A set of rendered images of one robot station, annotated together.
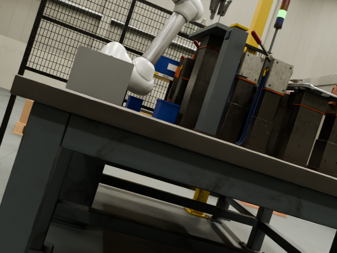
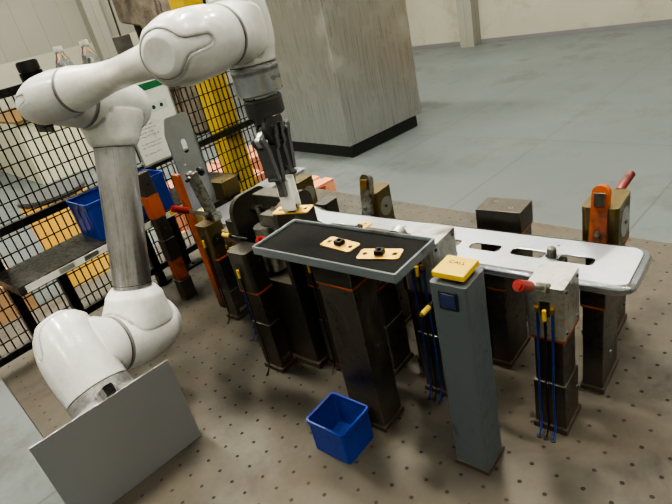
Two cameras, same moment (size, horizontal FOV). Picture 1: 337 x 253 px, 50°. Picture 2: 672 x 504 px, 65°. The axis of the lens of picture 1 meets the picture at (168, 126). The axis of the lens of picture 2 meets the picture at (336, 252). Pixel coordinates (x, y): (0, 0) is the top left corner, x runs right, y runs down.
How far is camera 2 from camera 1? 134 cm
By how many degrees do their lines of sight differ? 37
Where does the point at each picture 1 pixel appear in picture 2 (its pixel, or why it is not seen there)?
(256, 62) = (448, 246)
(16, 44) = not seen: outside the picture
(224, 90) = (490, 387)
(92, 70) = (100, 451)
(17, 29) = not seen: outside the picture
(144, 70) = (153, 313)
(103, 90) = (151, 451)
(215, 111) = (492, 425)
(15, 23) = not seen: outside the picture
